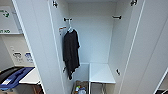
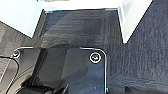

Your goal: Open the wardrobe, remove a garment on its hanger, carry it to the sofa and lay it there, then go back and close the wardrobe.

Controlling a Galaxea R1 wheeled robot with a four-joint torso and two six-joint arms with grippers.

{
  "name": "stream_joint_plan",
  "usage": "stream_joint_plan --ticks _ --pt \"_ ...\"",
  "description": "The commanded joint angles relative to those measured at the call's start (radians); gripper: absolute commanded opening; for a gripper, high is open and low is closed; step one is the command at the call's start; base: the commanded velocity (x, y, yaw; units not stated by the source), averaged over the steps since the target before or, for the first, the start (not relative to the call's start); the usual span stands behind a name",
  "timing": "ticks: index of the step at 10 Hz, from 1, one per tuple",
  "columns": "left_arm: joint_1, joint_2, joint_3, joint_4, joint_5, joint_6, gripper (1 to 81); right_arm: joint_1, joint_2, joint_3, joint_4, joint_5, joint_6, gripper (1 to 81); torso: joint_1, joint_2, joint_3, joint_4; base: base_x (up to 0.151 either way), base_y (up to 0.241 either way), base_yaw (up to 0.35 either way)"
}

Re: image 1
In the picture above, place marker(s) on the white wardrobe door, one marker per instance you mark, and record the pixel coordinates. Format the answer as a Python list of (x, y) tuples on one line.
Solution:
[(146, 46), (33, 40)]

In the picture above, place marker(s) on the white wardrobe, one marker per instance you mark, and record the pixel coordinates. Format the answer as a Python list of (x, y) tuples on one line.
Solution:
[(93, 43)]

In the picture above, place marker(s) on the black t-shirt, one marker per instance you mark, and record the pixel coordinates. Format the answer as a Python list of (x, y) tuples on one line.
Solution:
[(71, 50)]

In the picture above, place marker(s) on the white clothes hanger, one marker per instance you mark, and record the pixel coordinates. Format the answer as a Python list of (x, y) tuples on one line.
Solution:
[(70, 27)]

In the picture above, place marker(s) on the orange and white sticker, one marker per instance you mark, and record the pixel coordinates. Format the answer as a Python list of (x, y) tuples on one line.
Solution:
[(62, 29)]

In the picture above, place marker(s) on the white inner shelf unit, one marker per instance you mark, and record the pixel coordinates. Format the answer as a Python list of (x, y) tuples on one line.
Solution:
[(101, 71)]

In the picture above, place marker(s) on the blue bottle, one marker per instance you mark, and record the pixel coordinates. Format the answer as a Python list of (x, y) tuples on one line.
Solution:
[(77, 90)]

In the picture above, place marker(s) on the white jug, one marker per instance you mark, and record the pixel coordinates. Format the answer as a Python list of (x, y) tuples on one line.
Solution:
[(83, 91)]

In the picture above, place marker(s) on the blue plastic case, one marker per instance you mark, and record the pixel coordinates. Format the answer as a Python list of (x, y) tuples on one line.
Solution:
[(15, 78)]

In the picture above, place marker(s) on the black hanging bracket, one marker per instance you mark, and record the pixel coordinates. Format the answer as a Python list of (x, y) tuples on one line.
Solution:
[(117, 17), (67, 19)]

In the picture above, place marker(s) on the blue and white wall sign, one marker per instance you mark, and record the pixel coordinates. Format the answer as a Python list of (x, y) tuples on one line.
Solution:
[(29, 57)]

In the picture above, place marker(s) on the orange folding stand frame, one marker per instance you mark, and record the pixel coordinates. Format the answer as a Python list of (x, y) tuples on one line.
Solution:
[(37, 89)]

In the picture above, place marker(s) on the white wall sign dark print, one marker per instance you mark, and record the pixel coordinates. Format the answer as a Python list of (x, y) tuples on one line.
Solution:
[(18, 56)]

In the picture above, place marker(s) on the white wall switch plate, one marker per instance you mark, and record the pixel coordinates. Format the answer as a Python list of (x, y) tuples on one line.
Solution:
[(12, 48)]

